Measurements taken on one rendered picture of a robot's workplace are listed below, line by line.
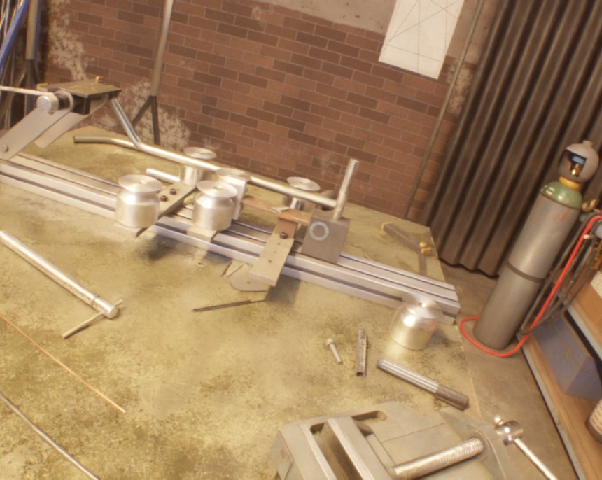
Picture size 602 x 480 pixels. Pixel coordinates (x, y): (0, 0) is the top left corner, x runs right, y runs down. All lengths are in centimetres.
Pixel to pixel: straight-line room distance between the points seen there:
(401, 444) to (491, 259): 284
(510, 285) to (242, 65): 228
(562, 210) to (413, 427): 189
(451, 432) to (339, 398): 11
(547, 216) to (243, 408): 198
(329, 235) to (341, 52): 270
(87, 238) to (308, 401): 34
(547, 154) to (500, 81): 54
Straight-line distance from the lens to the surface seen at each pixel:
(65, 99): 62
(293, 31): 326
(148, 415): 38
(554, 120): 304
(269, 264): 51
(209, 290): 52
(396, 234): 82
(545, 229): 226
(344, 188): 56
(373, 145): 327
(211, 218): 55
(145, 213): 53
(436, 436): 43
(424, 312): 52
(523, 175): 309
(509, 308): 239
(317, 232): 57
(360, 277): 57
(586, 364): 218
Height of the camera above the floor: 117
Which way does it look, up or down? 24 degrees down
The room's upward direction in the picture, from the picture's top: 16 degrees clockwise
